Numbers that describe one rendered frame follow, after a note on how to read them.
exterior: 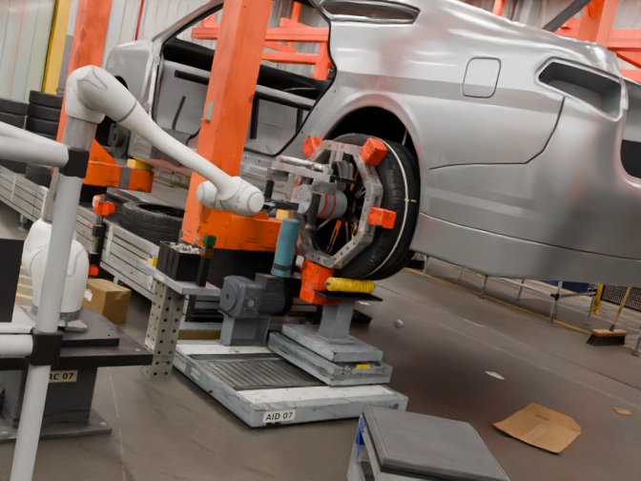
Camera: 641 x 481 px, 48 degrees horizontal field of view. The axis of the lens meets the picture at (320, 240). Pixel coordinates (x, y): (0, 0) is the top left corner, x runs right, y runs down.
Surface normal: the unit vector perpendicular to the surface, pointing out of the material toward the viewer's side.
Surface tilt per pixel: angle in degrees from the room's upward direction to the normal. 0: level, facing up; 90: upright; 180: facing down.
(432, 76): 90
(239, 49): 90
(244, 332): 90
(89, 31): 90
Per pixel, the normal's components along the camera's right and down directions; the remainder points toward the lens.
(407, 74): -0.76, -0.08
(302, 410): 0.61, 0.22
